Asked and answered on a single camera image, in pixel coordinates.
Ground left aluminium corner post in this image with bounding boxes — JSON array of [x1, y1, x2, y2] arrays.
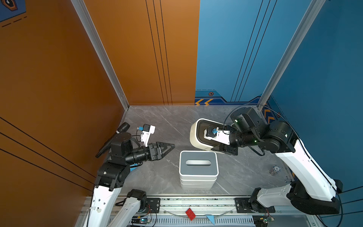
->
[[71, 0, 130, 111]]

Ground right green circuit board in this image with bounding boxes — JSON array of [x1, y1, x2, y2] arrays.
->
[[253, 216, 275, 227]]

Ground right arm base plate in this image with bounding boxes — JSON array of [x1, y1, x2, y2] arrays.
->
[[234, 198, 276, 213]]

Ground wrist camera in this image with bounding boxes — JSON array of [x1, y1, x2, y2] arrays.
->
[[204, 127, 231, 145], [137, 124, 156, 147]]

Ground grey lid tissue box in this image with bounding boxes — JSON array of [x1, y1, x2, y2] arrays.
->
[[181, 183, 214, 190], [179, 150, 219, 180], [180, 176, 217, 185]]

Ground black microphone on stand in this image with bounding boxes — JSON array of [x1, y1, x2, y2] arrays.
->
[[95, 121, 131, 159]]

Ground grey lid tissue box front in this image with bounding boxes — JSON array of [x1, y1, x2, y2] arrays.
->
[[181, 183, 214, 190]]

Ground right aluminium corner post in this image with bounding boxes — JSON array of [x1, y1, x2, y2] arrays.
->
[[258, 0, 326, 111]]

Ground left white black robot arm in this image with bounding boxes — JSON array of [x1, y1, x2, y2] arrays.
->
[[83, 132, 175, 227]]

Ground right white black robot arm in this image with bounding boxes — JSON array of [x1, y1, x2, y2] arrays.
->
[[204, 107, 343, 215]]

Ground aluminium corner post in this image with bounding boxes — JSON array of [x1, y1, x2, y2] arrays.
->
[[71, 0, 130, 111], [258, 0, 326, 111]]

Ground blue triangle piece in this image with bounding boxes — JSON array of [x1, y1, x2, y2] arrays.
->
[[206, 215, 216, 225]]

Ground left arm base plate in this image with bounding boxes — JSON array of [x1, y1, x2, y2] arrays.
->
[[141, 197, 161, 213]]

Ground green circuit board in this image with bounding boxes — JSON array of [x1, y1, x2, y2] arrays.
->
[[130, 216, 152, 226], [253, 216, 275, 227]]

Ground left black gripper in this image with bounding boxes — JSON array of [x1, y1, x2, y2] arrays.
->
[[124, 142, 174, 166]]

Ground red plastic block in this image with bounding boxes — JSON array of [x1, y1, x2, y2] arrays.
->
[[185, 208, 196, 221]]

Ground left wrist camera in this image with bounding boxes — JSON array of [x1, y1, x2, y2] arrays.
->
[[137, 124, 156, 147]]

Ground grey lid tissue box back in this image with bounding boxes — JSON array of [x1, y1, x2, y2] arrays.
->
[[180, 176, 217, 185]]

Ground dark lid cream box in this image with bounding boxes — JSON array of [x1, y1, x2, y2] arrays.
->
[[190, 118, 224, 151]]

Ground left green circuit board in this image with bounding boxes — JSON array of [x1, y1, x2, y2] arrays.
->
[[130, 216, 152, 226]]

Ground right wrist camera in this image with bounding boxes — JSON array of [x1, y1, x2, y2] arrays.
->
[[204, 127, 231, 145]]

